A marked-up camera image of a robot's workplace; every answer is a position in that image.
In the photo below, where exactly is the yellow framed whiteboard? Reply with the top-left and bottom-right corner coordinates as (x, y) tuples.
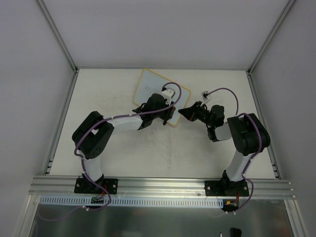
(132, 69), (191, 126)

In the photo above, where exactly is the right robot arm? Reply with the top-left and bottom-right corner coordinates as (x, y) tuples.
(179, 101), (271, 197)

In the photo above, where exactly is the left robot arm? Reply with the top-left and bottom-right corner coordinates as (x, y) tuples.
(72, 93), (175, 195)

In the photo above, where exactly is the black object bottom edge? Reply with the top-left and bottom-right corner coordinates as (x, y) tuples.
(231, 228), (242, 237)

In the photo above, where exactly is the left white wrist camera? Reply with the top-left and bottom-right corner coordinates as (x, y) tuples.
(160, 87), (176, 105)

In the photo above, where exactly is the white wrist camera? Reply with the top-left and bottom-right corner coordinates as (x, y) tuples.
(160, 87), (176, 105)
(201, 91), (210, 105)

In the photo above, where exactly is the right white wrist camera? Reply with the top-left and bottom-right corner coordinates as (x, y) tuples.
(201, 91), (210, 105)

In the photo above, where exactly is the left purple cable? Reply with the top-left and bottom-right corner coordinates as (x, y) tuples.
(74, 82), (183, 181)

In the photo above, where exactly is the purple cable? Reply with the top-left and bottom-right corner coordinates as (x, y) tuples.
(74, 82), (183, 181)
(206, 87), (264, 173)

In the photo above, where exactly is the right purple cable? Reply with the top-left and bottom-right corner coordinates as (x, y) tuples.
(206, 87), (264, 173)

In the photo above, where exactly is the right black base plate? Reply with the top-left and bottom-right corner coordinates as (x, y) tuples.
(204, 180), (249, 197)

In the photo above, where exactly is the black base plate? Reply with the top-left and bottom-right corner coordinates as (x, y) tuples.
(204, 180), (249, 197)
(74, 176), (118, 195)

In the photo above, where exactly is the white slotted cable duct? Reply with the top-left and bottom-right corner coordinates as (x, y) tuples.
(39, 196), (224, 209)

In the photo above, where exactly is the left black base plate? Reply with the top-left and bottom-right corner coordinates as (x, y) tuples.
(74, 176), (118, 195)

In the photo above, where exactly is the aluminium mounting rail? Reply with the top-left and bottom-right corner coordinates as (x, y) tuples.
(29, 175), (296, 199)

